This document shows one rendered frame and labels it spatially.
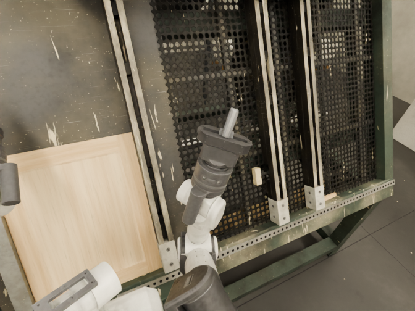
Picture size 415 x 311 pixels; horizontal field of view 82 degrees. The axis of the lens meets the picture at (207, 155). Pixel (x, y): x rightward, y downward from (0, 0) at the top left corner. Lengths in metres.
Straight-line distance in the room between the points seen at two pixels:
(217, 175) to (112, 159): 0.49
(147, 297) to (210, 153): 0.33
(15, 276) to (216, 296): 0.70
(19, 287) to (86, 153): 0.48
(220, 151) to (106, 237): 0.63
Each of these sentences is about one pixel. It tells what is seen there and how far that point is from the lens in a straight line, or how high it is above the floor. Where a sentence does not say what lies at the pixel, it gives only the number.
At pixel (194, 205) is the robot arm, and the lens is 0.57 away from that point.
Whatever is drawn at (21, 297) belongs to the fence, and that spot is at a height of 0.99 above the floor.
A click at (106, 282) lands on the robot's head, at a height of 1.44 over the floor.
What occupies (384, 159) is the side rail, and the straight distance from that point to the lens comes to 1.78.
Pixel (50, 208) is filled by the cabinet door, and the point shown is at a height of 1.20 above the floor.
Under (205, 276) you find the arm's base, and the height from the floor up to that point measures 1.38.
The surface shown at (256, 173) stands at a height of 1.13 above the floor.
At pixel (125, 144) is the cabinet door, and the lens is 0.92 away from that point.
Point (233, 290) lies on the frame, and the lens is 1.85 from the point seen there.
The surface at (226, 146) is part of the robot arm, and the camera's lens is 0.52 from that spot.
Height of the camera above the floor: 1.90
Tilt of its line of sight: 41 degrees down
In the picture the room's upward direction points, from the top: 5 degrees clockwise
